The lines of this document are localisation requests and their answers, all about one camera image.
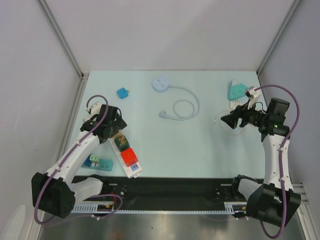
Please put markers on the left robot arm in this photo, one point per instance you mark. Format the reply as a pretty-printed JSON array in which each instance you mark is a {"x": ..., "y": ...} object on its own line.
[{"x": 54, "y": 191}]

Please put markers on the white square charger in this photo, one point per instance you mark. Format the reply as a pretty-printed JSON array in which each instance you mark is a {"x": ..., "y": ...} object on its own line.
[{"x": 234, "y": 104}]

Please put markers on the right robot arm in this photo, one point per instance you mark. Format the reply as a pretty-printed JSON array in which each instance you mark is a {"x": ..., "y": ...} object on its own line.
[{"x": 274, "y": 201}]

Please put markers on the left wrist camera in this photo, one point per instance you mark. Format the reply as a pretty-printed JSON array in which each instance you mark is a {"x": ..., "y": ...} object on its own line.
[{"x": 94, "y": 109}]

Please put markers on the teal triangular power strip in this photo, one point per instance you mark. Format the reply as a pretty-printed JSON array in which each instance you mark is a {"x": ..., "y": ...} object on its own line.
[{"x": 236, "y": 90}]

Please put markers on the teal rectangular power strip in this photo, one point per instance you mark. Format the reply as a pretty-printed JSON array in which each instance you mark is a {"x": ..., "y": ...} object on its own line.
[{"x": 104, "y": 165}]

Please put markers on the white slotted cable duct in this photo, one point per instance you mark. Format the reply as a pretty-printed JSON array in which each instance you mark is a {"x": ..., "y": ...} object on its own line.
[{"x": 93, "y": 208}]

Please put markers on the dark green cube adapter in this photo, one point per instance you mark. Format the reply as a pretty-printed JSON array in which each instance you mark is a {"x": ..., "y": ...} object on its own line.
[{"x": 122, "y": 143}]

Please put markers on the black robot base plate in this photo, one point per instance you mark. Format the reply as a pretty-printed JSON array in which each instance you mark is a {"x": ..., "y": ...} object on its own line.
[{"x": 169, "y": 194}]

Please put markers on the aluminium frame rail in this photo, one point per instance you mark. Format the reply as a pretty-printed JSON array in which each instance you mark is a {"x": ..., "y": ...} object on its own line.
[
  {"x": 279, "y": 35},
  {"x": 50, "y": 18}
]

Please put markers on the aluminium frame rail left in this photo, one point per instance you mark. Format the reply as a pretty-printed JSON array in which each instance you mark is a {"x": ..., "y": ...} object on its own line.
[{"x": 50, "y": 18}]

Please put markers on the light blue round socket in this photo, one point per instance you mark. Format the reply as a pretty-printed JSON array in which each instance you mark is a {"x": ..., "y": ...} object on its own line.
[{"x": 160, "y": 84}]

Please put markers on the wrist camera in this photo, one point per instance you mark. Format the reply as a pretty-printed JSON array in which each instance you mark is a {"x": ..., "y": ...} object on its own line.
[
  {"x": 94, "y": 109},
  {"x": 253, "y": 96}
]

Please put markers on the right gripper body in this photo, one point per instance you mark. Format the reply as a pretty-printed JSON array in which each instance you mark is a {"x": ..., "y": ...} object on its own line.
[{"x": 240, "y": 116}]

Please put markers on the red cube adapter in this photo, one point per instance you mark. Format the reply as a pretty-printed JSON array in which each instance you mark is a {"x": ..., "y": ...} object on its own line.
[{"x": 129, "y": 157}]

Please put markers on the aluminium frame rail right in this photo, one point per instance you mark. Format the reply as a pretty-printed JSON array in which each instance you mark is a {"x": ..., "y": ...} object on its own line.
[{"x": 279, "y": 35}]

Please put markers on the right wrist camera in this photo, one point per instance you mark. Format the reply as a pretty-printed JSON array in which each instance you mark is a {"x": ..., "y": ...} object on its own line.
[{"x": 253, "y": 96}]

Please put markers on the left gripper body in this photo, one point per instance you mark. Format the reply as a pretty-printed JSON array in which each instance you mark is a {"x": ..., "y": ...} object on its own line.
[{"x": 109, "y": 125}]

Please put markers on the blue square plug adapter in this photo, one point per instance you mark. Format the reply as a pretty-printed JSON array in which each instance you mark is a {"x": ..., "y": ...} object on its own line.
[{"x": 122, "y": 93}]

